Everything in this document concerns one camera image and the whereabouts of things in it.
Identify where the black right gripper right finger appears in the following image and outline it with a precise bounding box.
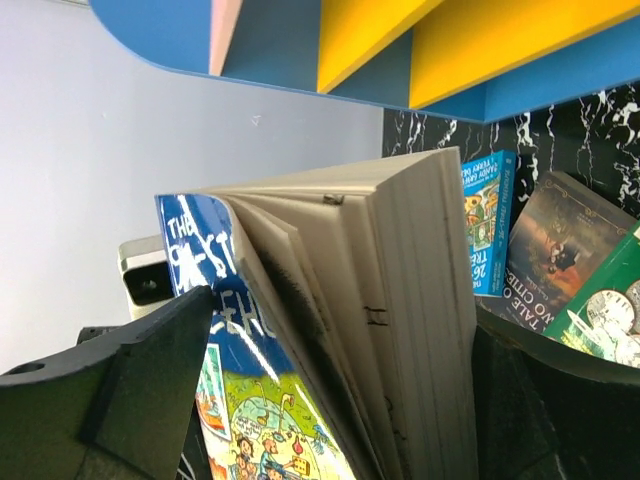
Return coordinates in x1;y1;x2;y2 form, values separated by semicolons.
472;307;639;479

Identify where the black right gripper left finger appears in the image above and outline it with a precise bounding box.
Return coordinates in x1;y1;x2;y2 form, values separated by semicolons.
1;286;214;479

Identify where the blue 91-storey treehouse book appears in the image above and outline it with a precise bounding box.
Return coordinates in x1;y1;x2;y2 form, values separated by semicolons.
156;147;479;479

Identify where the green treehouse book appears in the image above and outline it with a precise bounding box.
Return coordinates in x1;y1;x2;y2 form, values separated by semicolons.
543;225;640;368

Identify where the dark tale of two cities book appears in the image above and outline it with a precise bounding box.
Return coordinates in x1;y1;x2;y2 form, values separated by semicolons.
481;171;635;333

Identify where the light blue 26-storey book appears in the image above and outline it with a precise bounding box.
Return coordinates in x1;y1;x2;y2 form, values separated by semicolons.
462;150;517;297

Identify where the blue pink yellow bookshelf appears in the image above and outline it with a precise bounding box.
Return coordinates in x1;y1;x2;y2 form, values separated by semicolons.
90;1;639;123

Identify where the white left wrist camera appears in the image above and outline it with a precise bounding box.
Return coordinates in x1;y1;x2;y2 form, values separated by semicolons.
118;235;174;320

